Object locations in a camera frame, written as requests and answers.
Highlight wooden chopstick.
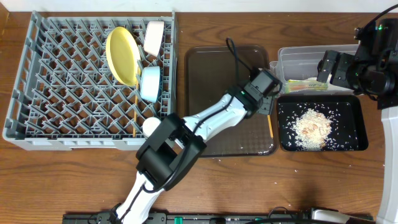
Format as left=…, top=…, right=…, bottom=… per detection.
left=267, top=115, right=274, bottom=139
left=132, top=67, right=141, bottom=138

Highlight rice food leftovers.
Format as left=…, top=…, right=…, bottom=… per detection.
left=278, top=102, right=359, bottom=151

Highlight pale green plastic cup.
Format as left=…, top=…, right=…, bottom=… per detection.
left=142, top=117, right=161, bottom=138

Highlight light blue plastic bowl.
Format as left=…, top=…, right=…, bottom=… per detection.
left=140, top=66, right=160, bottom=103

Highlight yellow plastic plate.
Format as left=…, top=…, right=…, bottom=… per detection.
left=106, top=27, right=141, bottom=86

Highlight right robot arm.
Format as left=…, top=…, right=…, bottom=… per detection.
left=317, top=19, right=397, bottom=223

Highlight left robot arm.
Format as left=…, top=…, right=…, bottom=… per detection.
left=109, top=69, right=282, bottom=223

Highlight clear plastic waste bin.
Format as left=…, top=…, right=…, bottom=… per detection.
left=269, top=44, right=358, bottom=95

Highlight black waste tray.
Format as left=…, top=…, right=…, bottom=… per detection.
left=277, top=95, right=369, bottom=152

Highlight green printed wrapper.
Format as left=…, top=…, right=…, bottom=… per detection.
left=285, top=80, right=328, bottom=93

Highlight dark brown serving tray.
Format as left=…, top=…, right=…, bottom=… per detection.
left=185, top=47, right=279, bottom=157

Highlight grey plastic dish rack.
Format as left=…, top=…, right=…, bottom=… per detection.
left=2, top=12, right=178, bottom=151

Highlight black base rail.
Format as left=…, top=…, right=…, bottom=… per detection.
left=62, top=207, right=374, bottom=224

